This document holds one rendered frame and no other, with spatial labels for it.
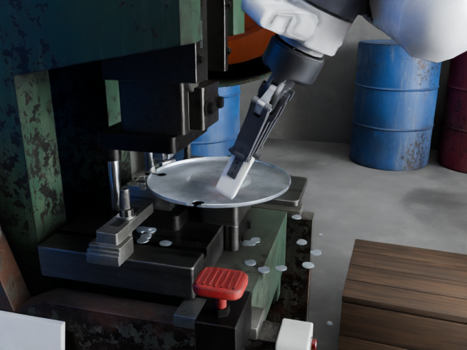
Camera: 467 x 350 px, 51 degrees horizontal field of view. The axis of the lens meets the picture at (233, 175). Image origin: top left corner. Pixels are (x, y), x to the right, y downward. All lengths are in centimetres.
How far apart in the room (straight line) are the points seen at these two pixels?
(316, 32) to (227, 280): 34
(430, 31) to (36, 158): 70
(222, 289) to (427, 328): 89
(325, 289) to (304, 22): 165
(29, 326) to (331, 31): 72
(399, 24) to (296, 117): 378
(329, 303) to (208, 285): 140
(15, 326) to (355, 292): 89
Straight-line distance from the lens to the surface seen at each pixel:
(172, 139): 90
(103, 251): 85
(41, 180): 98
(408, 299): 148
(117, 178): 98
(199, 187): 95
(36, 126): 96
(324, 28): 60
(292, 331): 82
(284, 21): 58
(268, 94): 61
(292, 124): 435
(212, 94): 96
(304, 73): 62
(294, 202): 90
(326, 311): 200
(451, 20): 57
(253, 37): 126
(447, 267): 168
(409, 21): 57
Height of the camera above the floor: 111
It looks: 19 degrees down
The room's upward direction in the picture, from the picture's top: straight up
